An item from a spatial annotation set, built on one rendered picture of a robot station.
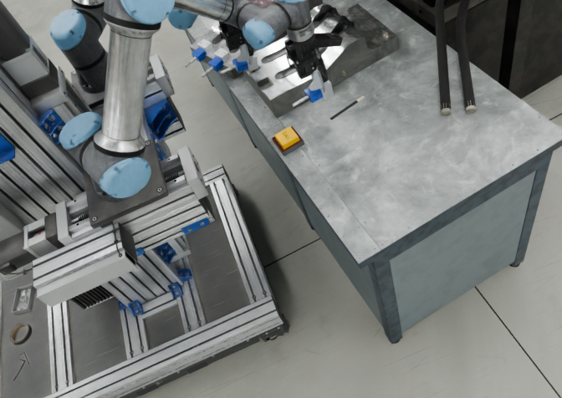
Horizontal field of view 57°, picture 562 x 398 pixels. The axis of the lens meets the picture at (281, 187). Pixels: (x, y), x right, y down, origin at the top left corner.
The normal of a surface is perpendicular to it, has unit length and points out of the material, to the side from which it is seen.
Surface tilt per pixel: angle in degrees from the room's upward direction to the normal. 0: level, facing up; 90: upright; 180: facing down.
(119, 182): 96
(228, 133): 0
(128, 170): 96
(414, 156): 0
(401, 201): 0
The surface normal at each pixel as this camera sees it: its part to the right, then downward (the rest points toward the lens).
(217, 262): -0.25, -0.57
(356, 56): 0.45, 0.65
